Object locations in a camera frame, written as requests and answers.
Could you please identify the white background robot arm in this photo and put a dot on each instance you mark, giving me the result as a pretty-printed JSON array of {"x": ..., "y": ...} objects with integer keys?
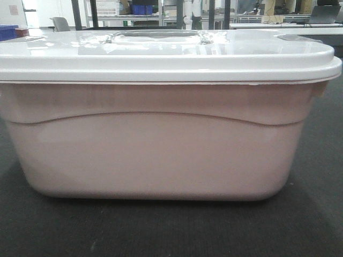
[{"x": 192, "y": 11}]

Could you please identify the blue bin on background shelf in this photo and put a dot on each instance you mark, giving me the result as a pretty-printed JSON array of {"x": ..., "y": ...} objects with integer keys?
[{"x": 143, "y": 10}]

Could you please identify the white basket on background shelf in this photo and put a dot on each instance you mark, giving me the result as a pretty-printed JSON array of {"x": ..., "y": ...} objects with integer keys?
[{"x": 108, "y": 7}]

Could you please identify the blue bin far left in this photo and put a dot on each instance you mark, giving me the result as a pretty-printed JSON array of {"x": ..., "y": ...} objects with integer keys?
[{"x": 8, "y": 32}]

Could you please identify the white background table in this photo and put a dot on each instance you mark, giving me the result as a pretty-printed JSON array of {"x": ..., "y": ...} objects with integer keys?
[{"x": 305, "y": 29}]

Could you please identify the grey office chair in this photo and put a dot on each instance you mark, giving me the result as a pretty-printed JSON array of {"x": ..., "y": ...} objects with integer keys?
[{"x": 60, "y": 24}]

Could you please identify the grey laptop on table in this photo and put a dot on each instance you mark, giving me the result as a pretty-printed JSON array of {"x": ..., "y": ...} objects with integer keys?
[{"x": 326, "y": 14}]

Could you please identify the black metal frame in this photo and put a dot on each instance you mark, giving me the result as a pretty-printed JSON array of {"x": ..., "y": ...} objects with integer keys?
[{"x": 168, "y": 14}]

